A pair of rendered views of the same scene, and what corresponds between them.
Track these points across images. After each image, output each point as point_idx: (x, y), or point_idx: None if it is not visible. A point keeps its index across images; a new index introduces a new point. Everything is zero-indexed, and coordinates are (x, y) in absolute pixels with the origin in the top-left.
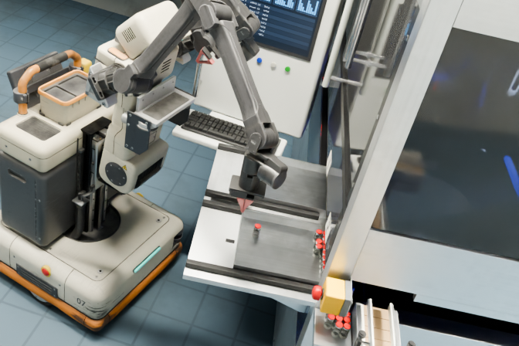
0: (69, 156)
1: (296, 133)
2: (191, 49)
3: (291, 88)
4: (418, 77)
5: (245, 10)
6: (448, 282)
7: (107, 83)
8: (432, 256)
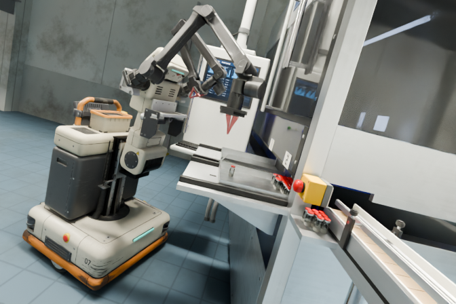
0: (102, 151)
1: None
2: (186, 93)
3: (239, 126)
4: None
5: (219, 64)
6: (400, 179)
7: (135, 74)
8: (387, 150)
